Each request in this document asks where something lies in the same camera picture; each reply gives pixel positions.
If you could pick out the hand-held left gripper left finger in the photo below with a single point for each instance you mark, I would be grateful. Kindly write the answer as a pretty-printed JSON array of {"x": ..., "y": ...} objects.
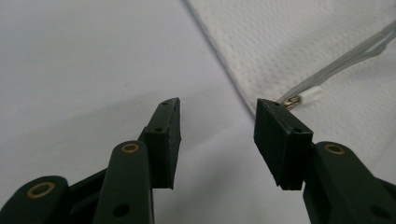
[{"x": 163, "y": 146}]

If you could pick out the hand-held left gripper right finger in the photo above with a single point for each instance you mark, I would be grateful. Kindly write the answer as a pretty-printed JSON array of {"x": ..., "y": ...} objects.
[{"x": 280, "y": 146}]

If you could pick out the white textured mat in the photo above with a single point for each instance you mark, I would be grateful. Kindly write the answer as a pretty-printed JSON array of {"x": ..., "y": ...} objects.
[{"x": 295, "y": 53}]

